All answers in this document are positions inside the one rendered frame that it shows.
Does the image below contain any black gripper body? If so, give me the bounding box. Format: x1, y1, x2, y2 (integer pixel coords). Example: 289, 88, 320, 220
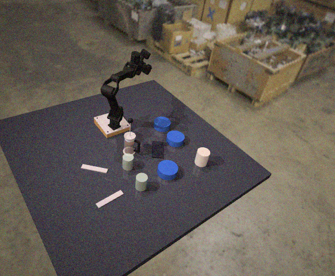
136, 49, 151, 75

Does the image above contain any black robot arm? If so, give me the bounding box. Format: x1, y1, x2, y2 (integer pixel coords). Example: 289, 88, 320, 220
101, 51, 152, 130

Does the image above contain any blue short cylinder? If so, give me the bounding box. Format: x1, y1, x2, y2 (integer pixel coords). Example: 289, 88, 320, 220
154, 117, 171, 132
157, 160, 178, 180
166, 131, 185, 147

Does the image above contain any pale pink flat bar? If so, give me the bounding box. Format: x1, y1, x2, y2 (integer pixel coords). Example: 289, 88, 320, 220
96, 190, 124, 208
81, 164, 108, 173

